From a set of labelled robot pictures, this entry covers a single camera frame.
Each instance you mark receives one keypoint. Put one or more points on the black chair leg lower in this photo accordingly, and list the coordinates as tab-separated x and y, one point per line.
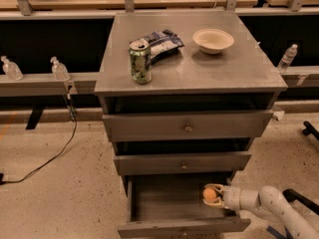
292	195

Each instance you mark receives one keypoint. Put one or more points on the clear sanitizer bottle near cable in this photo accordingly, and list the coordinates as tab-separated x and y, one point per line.
59	70

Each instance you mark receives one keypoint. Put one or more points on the clear sanitizer bottle far left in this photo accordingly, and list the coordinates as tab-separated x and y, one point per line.
11	69

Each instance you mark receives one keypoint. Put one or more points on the white paper bowl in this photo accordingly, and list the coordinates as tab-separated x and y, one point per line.
212	41

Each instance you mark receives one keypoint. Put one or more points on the blue white chip bag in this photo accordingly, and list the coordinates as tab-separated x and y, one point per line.
162	43

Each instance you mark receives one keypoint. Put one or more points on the grey drawer cabinet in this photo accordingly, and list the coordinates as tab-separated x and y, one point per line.
239	78

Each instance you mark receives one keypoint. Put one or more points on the black chair leg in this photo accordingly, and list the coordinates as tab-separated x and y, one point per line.
292	195
310	129

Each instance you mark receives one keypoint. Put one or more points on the green soda can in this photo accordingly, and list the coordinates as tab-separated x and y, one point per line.
140	54

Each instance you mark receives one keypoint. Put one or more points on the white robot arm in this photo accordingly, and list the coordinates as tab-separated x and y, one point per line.
268	203

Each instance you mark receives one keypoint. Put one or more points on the black chair leg upper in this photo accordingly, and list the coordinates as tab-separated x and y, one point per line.
310	129

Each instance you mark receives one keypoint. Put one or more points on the grey open bottom drawer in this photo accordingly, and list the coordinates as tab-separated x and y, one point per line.
171	205

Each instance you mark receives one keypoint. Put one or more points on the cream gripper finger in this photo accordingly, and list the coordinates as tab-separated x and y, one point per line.
218	188
215	203

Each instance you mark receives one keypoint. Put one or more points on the grey top drawer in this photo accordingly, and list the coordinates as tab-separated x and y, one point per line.
186	125

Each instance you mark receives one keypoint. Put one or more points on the orange fruit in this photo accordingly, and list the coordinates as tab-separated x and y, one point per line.
209	194

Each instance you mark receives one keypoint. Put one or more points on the clear water bottle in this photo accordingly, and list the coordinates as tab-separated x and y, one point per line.
287	58

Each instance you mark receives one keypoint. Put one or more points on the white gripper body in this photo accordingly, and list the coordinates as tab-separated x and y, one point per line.
231	195

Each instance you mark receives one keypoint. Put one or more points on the grey middle drawer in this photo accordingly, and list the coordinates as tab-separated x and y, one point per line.
177	163

